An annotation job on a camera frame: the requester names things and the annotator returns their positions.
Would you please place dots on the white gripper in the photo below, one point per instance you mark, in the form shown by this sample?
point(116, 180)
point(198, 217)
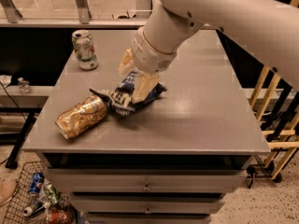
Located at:
point(149, 57)

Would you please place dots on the blue chip bag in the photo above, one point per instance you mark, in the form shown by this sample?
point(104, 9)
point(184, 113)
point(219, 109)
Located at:
point(121, 99)

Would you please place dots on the crushed orange soda can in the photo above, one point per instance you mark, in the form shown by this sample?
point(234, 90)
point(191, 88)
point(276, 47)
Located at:
point(81, 116)

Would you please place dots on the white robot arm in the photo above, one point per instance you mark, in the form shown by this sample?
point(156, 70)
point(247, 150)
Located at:
point(266, 29)

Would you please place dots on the white green soda can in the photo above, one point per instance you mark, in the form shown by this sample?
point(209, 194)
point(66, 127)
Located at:
point(82, 42)

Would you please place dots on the blue soda can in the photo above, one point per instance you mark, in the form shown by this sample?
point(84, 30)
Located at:
point(36, 183)

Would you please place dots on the red soda can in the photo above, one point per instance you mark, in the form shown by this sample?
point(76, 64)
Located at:
point(58, 216)

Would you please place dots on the black white can in basket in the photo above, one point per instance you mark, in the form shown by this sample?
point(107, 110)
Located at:
point(32, 208)

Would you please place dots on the grey drawer cabinet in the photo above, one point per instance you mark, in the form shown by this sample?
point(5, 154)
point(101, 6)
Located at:
point(171, 162)

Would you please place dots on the small glass bottle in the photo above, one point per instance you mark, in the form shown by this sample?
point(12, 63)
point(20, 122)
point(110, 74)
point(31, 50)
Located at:
point(24, 85)

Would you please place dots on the metal window rail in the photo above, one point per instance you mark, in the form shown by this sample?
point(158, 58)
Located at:
point(88, 14)

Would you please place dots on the wire basket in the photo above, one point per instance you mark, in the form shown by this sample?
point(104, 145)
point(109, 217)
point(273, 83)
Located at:
point(22, 198)

